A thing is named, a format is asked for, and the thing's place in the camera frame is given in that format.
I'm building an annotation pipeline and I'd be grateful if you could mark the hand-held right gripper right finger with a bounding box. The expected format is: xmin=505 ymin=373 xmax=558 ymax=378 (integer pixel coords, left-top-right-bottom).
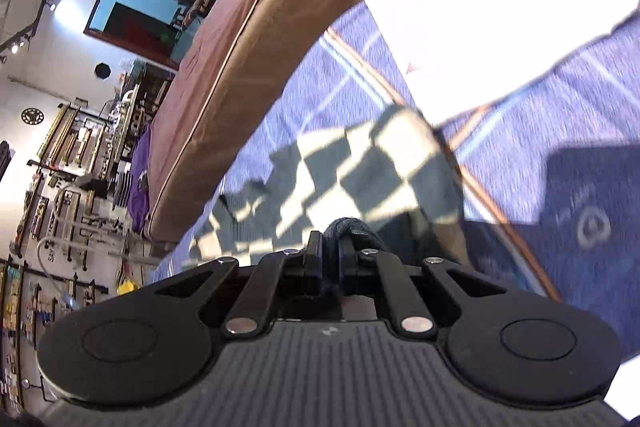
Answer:
xmin=339 ymin=234 xmax=507 ymax=341

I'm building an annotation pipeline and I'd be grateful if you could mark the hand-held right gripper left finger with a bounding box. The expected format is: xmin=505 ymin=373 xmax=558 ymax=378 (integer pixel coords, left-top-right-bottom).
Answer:
xmin=152 ymin=231 xmax=325 ymax=339

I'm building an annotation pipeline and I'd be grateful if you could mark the green and cream checkered sweater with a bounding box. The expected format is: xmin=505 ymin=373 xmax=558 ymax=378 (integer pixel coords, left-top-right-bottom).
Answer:
xmin=187 ymin=104 xmax=473 ymax=303

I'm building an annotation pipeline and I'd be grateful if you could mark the blue plaid bed sheet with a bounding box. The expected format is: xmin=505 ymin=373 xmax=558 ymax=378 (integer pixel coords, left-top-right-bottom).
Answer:
xmin=147 ymin=1 xmax=640 ymax=365

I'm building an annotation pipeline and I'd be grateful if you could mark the purple cloth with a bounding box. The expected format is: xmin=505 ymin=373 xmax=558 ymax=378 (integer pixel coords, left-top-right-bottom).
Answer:
xmin=125 ymin=127 xmax=153 ymax=233

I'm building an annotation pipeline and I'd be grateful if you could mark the brown mattress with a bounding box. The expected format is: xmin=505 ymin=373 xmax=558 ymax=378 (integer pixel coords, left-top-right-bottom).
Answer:
xmin=142 ymin=0 xmax=368 ymax=243

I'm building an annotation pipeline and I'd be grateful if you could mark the display shelving rack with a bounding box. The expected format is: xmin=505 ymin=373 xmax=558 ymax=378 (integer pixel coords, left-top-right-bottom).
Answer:
xmin=0 ymin=57 xmax=176 ymax=408

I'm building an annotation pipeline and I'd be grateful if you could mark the white garment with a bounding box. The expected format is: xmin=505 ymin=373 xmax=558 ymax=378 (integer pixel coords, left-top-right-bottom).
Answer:
xmin=356 ymin=0 xmax=640 ymax=128

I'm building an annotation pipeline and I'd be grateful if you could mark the framed wall picture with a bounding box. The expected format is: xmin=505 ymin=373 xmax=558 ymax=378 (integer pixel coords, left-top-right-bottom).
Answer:
xmin=82 ymin=0 xmax=201 ymax=70

